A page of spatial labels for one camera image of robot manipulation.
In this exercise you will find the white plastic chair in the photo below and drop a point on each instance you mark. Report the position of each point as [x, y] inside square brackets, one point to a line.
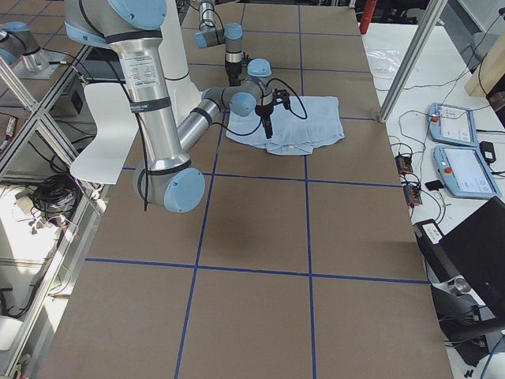
[103, 159]

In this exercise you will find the upper orange black adapter box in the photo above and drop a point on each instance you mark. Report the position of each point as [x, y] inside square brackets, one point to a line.
[404, 164]

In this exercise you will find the black power adapter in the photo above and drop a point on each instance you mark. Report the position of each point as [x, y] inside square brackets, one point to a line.
[488, 151]

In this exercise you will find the clear plastic bag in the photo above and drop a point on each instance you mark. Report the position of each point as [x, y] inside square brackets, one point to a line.
[384, 63]

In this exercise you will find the light blue striped button shirt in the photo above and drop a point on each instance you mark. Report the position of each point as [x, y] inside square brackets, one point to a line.
[313, 122]

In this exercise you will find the red fire extinguisher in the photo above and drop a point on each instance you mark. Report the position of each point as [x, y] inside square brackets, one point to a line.
[366, 18]

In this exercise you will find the blue teach pendant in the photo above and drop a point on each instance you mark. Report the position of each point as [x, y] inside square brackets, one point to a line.
[464, 173]
[452, 125]

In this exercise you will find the lower orange black adapter box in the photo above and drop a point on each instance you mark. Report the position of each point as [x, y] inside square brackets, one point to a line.
[412, 195]

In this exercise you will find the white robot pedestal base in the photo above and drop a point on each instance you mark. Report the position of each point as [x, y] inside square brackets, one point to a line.
[184, 95]

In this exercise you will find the aluminium frame post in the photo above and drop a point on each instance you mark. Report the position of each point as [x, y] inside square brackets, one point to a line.
[417, 44]

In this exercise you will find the orange black adapter box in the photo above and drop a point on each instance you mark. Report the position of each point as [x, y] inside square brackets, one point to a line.
[404, 164]
[412, 195]

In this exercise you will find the lower blue teach pendant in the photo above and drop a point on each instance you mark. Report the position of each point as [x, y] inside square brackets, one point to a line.
[464, 173]

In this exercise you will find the upper blue teach pendant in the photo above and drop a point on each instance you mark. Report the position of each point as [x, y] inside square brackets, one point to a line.
[452, 125]

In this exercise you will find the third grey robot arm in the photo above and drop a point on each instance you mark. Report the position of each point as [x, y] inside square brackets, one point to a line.
[21, 50]

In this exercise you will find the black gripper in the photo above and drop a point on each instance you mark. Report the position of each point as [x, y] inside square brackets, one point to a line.
[233, 72]
[264, 111]

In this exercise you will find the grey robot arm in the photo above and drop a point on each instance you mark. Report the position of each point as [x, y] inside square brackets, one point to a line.
[172, 115]
[213, 32]

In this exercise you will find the black laptop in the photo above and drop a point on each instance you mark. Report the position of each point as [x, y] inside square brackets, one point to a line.
[473, 249]

